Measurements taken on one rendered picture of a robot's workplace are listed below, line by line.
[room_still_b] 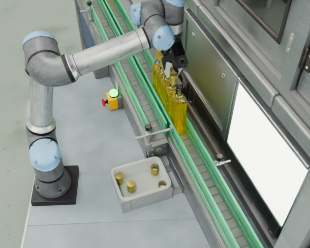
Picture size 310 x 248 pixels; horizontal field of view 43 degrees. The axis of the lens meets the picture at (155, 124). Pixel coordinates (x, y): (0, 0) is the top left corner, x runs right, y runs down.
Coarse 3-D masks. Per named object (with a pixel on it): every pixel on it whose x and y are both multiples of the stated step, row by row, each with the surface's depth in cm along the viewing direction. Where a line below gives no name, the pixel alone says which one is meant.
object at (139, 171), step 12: (156, 156) 172; (120, 168) 168; (132, 168) 171; (144, 168) 173; (132, 180) 172; (144, 180) 172; (156, 180) 172; (168, 180) 163; (120, 192) 159; (144, 192) 159
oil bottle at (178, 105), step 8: (176, 96) 161; (184, 96) 162; (176, 104) 161; (184, 104) 163; (176, 112) 164; (184, 112) 166; (176, 120) 168; (184, 120) 170; (176, 128) 172; (184, 128) 174
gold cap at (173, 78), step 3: (171, 72) 161; (174, 72) 161; (171, 75) 160; (174, 75) 160; (177, 75) 160; (171, 78) 160; (174, 78) 160; (177, 78) 161; (171, 81) 162; (174, 81) 161; (177, 81) 163; (171, 84) 162; (174, 84) 162
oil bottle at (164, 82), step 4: (164, 76) 171; (160, 80) 172; (164, 80) 169; (168, 80) 168; (160, 84) 173; (164, 84) 168; (168, 84) 168; (160, 88) 174; (164, 88) 169; (160, 92) 176; (164, 92) 171; (160, 96) 178; (160, 100) 180
